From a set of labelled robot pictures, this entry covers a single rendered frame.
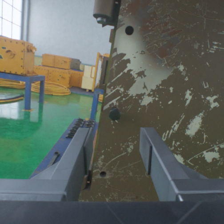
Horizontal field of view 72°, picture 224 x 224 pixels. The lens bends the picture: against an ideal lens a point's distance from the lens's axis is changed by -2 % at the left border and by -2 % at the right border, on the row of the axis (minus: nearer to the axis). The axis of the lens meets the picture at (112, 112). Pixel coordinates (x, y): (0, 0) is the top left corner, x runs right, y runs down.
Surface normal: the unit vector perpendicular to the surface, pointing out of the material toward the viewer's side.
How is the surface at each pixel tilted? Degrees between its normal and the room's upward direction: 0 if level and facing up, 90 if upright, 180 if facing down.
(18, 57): 90
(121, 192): 90
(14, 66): 90
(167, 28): 90
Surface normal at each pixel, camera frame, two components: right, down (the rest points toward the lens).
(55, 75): 0.04, 0.26
